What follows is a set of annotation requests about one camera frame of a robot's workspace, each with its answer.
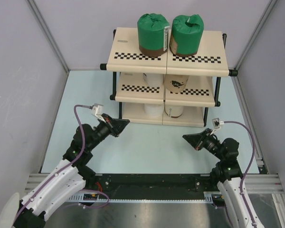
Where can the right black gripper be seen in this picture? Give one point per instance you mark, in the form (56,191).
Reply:
(197,140)

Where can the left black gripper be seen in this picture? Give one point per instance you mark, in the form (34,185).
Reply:
(118,125)

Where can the cream paper roll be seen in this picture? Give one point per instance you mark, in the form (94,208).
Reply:
(174,111)

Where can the unwrapped white paper roll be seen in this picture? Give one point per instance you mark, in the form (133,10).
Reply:
(154,110)

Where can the beige three-tier shelf rack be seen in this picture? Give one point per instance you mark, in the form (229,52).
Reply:
(205,70)

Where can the brown paper roll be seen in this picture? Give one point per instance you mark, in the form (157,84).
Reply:
(175,83)

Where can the green roll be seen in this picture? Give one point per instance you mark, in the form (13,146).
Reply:
(186,33)
(153,34)

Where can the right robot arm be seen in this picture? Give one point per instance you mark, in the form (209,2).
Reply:
(228,178)

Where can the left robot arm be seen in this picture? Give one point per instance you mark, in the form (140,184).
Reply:
(70,176)

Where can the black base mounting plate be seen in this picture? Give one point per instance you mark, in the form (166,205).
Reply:
(152,186)

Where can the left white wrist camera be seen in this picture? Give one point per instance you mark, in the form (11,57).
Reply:
(97,111)

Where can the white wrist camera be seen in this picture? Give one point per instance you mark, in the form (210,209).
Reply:
(97,111)
(217,124)

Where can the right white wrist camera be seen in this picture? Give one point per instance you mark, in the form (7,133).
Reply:
(217,124)

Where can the aluminium rail frame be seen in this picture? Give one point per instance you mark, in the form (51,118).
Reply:
(255,184)

